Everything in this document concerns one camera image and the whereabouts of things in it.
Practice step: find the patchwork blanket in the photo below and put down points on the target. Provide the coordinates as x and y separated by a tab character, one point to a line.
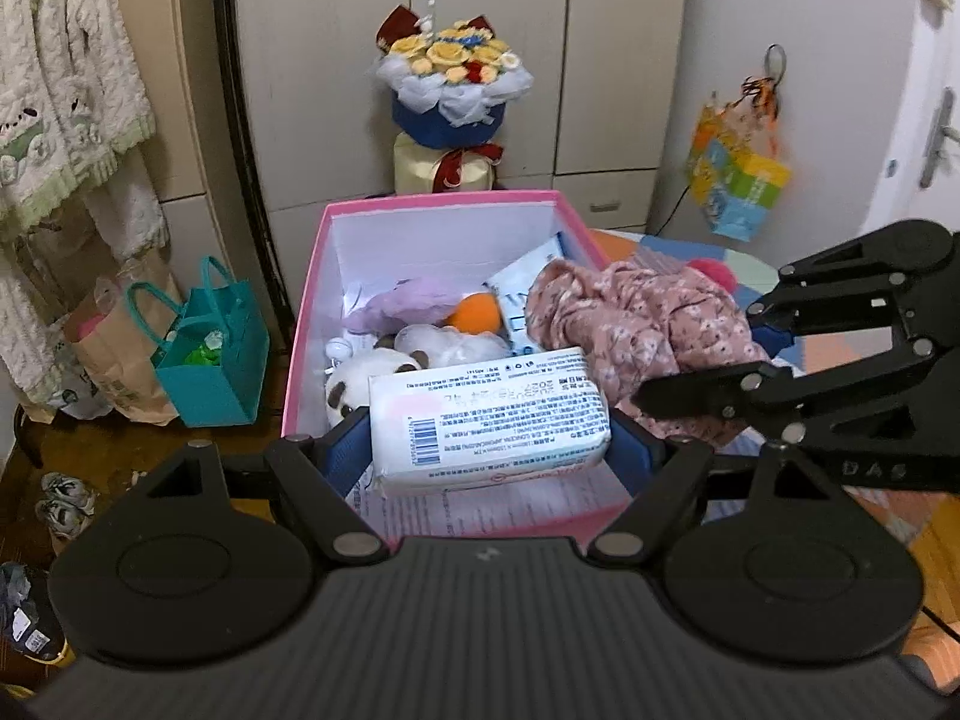
754	277

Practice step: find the white panda plush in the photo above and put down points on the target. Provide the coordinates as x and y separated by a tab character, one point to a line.
349	390

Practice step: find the cream fluffy cardigan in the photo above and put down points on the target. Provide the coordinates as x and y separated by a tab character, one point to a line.
60	52

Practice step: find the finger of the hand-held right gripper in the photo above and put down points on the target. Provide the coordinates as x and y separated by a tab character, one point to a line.
697	394
769	336

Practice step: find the white fluffy plush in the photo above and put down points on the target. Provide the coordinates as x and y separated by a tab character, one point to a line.
457	349

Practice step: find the dark printed bag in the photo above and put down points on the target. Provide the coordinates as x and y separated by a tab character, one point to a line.
26	615

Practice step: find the beige wardrobe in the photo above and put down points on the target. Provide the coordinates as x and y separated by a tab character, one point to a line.
600	52

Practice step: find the white door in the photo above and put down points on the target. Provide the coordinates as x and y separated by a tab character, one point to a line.
915	52

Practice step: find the teal tote bag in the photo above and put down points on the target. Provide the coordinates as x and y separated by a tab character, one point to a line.
217	375

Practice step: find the knitted flower bouquet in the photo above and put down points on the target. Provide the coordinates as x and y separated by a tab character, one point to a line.
450	60

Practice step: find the cream vase with red ribbon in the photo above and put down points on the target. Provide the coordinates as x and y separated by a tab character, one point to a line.
416	165

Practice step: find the pink pompom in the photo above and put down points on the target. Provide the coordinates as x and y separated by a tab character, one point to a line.
709	271

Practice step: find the pink storage box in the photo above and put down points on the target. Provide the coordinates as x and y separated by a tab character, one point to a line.
315	277

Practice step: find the blue and white tissue packet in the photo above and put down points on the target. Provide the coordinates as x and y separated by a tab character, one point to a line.
517	285

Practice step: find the purple plush toy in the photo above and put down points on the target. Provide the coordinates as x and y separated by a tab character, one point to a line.
412	300

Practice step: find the pink floral cloth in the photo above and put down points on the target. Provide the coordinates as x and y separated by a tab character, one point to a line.
637	315

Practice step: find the white and pink tissue packet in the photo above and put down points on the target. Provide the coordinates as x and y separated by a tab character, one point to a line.
487	420

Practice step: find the brown paper bag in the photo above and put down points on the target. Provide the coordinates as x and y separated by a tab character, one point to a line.
112	367

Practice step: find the printed paper sheet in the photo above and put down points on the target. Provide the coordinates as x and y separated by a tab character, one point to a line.
487	510

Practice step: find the colourful gift bag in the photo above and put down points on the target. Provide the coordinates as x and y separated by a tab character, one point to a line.
739	187

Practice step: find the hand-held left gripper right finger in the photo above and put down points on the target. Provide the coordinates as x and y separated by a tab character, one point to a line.
637	450

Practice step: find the orange plush ball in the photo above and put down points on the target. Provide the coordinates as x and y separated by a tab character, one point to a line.
476	311

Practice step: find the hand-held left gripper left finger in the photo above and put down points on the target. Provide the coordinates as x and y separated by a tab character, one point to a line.
352	450

